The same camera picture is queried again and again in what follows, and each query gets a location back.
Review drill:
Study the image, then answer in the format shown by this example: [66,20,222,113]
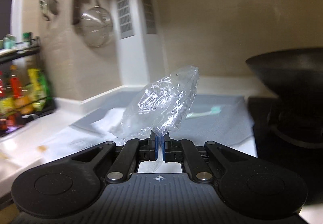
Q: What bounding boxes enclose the clear plastic wrap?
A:
[118,64,200,173]

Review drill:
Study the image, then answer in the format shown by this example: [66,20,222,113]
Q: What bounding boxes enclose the white paper towel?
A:
[91,108,125,139]

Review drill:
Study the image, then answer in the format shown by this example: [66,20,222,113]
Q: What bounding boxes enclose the teal white utensil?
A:
[186,106,222,119]

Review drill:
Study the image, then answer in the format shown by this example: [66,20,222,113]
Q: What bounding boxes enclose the black spice rack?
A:
[1,37,57,138]

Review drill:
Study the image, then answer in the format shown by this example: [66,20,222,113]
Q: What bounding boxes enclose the black stove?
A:
[247,97,322,205]

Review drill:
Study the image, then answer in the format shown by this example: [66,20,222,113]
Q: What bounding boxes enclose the hanging metal strainer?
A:
[79,0,113,48]

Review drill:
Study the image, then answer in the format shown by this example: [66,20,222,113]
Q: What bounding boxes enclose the black wok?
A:
[245,47,322,99]

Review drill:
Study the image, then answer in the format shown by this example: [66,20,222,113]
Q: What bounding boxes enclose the grey wall vent left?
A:
[116,0,134,39]

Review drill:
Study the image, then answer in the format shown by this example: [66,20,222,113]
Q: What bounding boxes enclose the grey wall vent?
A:
[141,0,157,34]
[116,0,134,39]

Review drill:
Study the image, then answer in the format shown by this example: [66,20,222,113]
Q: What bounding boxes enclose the grey wall vent right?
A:
[141,0,157,34]

